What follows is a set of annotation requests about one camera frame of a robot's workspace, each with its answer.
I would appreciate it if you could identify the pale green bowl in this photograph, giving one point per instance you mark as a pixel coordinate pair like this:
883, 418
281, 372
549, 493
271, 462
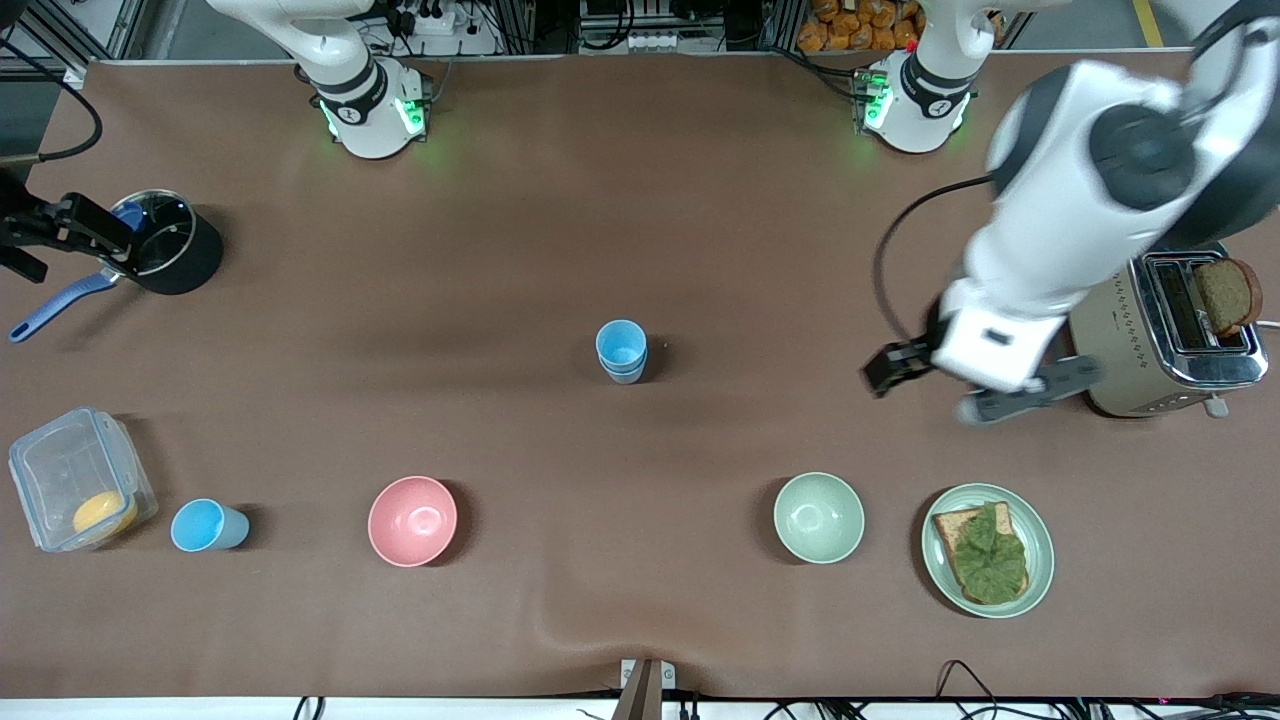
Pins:
818, 518

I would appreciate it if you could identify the dark toasted bread slice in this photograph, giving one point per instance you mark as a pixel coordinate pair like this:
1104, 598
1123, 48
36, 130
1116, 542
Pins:
1228, 295

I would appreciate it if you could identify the green lettuce leaf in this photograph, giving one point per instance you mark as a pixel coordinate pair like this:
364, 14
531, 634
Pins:
990, 560

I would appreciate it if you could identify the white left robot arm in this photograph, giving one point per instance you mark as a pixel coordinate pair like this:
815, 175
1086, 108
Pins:
1060, 200

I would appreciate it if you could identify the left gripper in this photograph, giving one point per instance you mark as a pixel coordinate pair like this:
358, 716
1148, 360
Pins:
918, 354

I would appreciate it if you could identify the light blue cup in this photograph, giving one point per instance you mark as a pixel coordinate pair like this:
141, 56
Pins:
200, 526
622, 345

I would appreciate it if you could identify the pale green plate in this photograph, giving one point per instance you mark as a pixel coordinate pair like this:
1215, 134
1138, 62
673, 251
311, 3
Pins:
1040, 560

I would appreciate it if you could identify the brown bread slice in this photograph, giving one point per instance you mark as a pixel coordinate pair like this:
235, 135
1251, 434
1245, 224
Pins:
948, 530

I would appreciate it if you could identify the yellow round sponge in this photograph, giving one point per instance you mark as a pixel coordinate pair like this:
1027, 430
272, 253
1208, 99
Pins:
104, 513

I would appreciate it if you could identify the white power strip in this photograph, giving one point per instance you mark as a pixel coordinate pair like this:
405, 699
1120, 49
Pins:
425, 20

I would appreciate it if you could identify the bag of orange buns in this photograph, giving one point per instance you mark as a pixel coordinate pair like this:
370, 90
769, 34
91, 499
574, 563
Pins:
850, 25

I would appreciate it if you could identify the brown table cover mat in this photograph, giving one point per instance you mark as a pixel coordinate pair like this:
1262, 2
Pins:
700, 200

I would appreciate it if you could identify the blue cup with white paper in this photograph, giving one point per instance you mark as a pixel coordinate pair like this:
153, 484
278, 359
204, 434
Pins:
625, 377

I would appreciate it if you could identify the pink bowl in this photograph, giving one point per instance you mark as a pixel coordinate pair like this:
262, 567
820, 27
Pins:
412, 520

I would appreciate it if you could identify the clear blue-rimmed plastic container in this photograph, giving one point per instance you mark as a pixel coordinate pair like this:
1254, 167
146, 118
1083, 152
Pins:
55, 470

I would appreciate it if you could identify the beige and chrome toaster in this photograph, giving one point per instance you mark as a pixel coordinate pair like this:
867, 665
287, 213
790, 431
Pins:
1150, 340

